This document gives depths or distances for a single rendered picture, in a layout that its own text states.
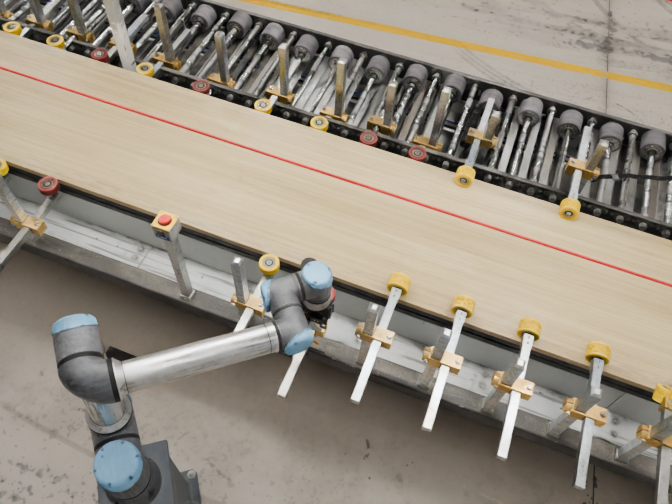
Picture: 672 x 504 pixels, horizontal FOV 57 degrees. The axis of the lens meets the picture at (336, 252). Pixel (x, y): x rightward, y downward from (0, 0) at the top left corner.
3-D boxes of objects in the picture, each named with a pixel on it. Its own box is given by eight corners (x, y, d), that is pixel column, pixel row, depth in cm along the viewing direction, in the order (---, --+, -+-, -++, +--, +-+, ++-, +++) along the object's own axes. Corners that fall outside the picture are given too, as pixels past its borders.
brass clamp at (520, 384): (527, 402, 211) (531, 397, 207) (488, 388, 213) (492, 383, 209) (530, 386, 214) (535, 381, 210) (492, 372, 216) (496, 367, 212)
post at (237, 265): (249, 327, 251) (239, 265, 211) (241, 324, 252) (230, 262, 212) (252, 320, 253) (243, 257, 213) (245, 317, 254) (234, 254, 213)
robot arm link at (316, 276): (295, 263, 183) (326, 254, 186) (295, 284, 194) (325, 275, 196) (306, 289, 179) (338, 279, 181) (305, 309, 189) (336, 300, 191)
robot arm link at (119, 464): (109, 506, 207) (95, 495, 192) (100, 457, 215) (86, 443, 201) (155, 489, 211) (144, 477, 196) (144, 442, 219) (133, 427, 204)
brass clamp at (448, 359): (456, 376, 215) (459, 371, 211) (419, 363, 217) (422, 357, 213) (461, 361, 218) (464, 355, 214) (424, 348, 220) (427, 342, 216)
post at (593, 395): (550, 442, 233) (602, 398, 193) (541, 439, 233) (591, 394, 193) (552, 433, 235) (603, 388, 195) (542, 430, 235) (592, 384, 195)
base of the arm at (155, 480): (164, 502, 218) (159, 496, 209) (109, 517, 214) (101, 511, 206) (158, 450, 227) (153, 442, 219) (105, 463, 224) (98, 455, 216)
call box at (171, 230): (172, 244, 213) (168, 231, 206) (154, 237, 214) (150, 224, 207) (182, 229, 216) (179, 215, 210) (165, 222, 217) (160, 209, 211)
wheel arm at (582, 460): (582, 491, 195) (586, 488, 192) (570, 486, 195) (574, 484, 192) (602, 355, 221) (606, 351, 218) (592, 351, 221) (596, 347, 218)
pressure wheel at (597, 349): (580, 356, 221) (595, 367, 223) (599, 352, 214) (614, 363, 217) (582, 342, 224) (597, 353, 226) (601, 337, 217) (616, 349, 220)
